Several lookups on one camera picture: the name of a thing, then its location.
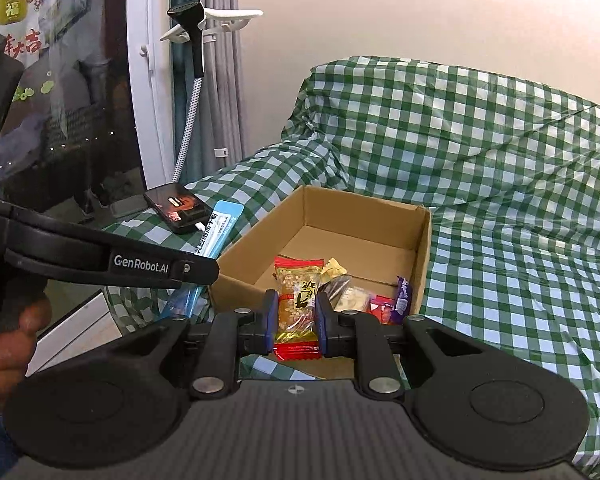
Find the white window frame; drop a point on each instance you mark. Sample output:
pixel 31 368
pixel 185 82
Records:
pixel 147 85

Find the black smartphone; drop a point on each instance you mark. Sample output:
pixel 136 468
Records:
pixel 177 207

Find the purple candy packet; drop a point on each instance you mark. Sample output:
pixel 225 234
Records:
pixel 403 298

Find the red and blue snack packet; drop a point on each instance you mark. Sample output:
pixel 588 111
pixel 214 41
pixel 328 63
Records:
pixel 381 310

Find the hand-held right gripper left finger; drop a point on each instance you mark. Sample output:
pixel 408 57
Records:
pixel 272 321

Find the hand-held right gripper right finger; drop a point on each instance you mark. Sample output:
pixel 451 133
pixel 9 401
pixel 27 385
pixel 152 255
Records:
pixel 321 322

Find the white plastic clip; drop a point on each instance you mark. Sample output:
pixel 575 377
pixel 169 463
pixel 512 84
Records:
pixel 220 151

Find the yellow candy wrapper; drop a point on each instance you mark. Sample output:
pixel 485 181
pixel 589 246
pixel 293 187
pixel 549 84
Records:
pixel 334 266

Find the red and orange snack packet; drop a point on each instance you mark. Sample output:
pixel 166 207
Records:
pixel 296 305

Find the long light blue packet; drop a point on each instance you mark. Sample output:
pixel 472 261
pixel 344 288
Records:
pixel 219 233

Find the cardboard box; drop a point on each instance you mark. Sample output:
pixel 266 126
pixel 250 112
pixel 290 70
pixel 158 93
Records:
pixel 350 240

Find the black garment steamer head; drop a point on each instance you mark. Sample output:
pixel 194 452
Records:
pixel 194 25

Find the person's left hand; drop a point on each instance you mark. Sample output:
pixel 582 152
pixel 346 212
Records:
pixel 10 355

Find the white plastic hanger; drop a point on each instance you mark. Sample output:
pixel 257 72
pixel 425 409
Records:
pixel 230 16

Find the pale rice cracker packet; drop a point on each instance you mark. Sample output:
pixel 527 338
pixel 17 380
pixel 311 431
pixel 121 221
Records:
pixel 353 301

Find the small grey case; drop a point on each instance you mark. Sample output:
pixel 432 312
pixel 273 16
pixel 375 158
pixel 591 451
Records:
pixel 128 207

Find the garment steamer with hanger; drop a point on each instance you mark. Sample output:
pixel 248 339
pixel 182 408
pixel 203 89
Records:
pixel 225 90

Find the green checked cloth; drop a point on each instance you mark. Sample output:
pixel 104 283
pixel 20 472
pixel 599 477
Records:
pixel 480 160

